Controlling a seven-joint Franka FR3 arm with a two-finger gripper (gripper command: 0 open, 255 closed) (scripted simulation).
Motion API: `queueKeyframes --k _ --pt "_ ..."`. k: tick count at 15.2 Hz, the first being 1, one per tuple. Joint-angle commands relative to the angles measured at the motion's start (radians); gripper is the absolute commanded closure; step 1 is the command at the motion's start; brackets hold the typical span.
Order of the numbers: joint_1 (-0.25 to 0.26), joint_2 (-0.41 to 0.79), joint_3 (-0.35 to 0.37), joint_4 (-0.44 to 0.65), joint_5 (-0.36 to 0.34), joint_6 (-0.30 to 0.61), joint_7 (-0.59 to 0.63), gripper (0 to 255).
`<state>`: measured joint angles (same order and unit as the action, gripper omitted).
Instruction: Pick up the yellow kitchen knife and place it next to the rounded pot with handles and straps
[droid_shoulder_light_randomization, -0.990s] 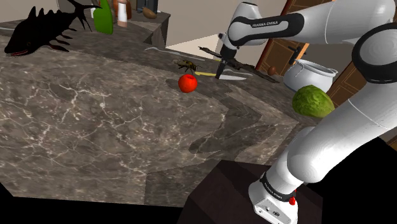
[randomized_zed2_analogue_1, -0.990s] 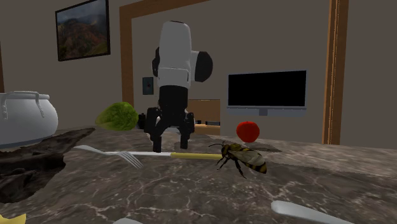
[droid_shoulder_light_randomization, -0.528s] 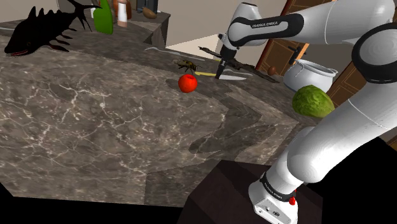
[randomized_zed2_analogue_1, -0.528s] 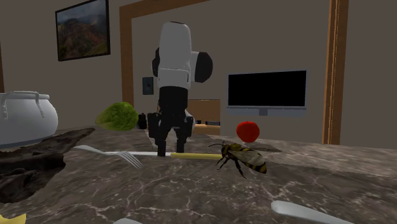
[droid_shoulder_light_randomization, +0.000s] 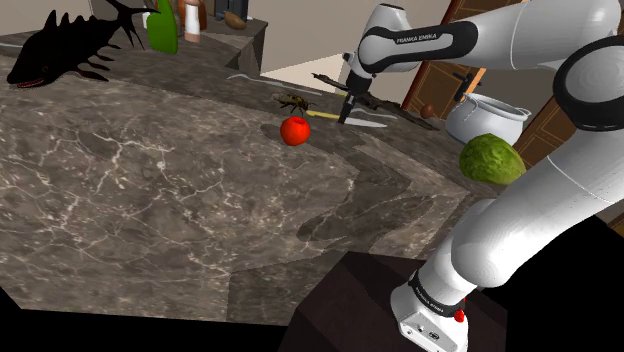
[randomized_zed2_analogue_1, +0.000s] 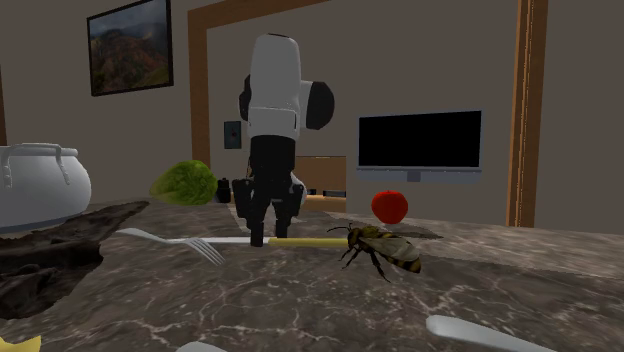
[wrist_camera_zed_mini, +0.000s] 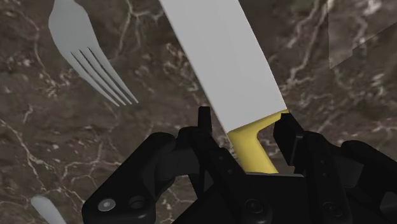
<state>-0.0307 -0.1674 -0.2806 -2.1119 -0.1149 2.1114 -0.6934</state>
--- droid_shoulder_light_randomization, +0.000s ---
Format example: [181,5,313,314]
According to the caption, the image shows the green bottle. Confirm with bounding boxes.
[145,0,180,55]

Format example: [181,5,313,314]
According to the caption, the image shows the dark robot stand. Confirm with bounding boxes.
[276,250,509,352]

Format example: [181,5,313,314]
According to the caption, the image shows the white pot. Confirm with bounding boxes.
[443,91,533,147]

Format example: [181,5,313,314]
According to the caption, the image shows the black fish figure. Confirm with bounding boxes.
[5,0,162,90]

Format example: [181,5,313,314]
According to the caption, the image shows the green cabbage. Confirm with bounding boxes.
[458,132,528,187]

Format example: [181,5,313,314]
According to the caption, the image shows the brown wooden door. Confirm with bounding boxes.
[400,0,490,121]

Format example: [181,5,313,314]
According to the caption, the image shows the yellow and black bee figure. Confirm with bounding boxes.
[271,91,319,117]

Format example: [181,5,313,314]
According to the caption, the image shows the dark wooden branch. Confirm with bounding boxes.
[311,72,441,132]

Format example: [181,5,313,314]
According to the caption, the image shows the brown potato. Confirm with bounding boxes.
[223,10,249,32]

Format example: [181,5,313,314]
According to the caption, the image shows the red apple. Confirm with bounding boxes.
[279,115,312,147]

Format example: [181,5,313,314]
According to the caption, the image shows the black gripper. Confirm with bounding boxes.
[338,70,375,126]

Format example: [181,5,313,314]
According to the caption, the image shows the yellow-handled knife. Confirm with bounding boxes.
[305,108,389,129]

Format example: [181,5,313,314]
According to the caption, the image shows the brown bottle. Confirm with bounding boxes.
[176,0,209,32]

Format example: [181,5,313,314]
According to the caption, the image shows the white and pink bottle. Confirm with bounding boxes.
[183,0,203,44]

